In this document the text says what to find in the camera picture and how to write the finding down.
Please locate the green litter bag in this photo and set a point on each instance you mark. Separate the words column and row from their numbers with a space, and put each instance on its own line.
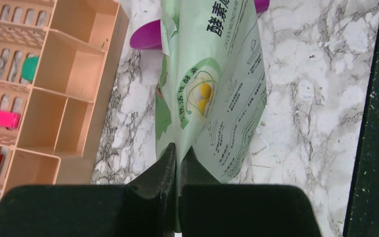
column 212, row 90

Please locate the purple litter scoop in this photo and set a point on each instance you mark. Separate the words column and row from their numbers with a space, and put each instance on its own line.
column 148, row 36

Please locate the orange plastic file organizer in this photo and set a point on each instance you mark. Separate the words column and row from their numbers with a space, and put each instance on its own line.
column 79, row 44

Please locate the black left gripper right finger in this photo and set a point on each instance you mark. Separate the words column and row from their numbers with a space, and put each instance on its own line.
column 208, row 208

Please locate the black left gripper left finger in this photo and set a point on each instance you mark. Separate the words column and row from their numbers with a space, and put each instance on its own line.
column 142, row 208

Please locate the green tape dispenser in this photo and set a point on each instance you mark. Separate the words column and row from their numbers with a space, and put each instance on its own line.
column 29, row 68

